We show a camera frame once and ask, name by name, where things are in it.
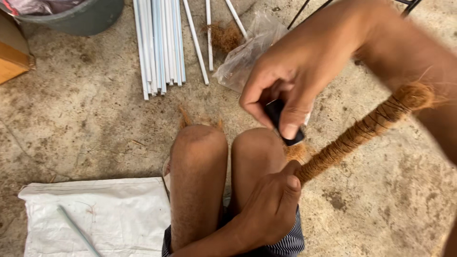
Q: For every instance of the person's right hand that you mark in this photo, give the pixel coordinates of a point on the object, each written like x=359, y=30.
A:
x=314, y=53

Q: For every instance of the person's left hand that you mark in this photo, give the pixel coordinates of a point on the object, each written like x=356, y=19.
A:
x=267, y=210

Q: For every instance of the black thread spool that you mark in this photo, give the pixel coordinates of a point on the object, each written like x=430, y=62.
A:
x=275, y=110

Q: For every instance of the coir-wrapped pole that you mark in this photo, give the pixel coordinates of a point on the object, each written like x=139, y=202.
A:
x=360, y=132

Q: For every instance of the person's right leg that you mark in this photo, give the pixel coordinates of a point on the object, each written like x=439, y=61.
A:
x=255, y=164

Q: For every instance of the person's leg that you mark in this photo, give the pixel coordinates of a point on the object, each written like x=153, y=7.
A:
x=196, y=178
x=255, y=164

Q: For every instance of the small coir clump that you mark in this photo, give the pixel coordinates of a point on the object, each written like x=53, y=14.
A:
x=295, y=151

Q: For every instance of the clear plastic bag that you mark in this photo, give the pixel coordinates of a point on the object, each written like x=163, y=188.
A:
x=242, y=60

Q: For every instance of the person's left leg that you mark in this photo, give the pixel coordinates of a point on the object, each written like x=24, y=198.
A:
x=196, y=178

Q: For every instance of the thin white pipe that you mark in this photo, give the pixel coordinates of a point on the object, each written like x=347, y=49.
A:
x=236, y=18

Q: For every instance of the large brown coir clump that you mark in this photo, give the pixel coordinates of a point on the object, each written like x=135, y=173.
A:
x=225, y=35

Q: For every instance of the short white pipe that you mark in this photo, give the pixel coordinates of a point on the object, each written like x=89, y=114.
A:
x=209, y=35

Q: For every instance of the long white pipe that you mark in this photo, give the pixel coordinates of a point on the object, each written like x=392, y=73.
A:
x=196, y=42

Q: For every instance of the thin coir fibre tuft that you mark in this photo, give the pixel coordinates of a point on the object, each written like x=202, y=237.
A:
x=185, y=119

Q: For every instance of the bundle of white pipes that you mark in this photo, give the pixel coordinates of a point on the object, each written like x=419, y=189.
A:
x=160, y=46

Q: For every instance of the white woven sack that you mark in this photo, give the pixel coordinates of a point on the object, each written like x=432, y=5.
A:
x=107, y=221

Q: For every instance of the grey-blue pipe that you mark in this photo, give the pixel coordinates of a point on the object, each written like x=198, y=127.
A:
x=76, y=230

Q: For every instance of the grey plastic bucket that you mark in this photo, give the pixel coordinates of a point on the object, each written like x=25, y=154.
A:
x=71, y=19

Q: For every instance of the crumpled plastic bag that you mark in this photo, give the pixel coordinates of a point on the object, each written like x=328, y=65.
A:
x=35, y=5

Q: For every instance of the wooden box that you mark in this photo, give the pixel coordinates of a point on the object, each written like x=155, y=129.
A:
x=12, y=53

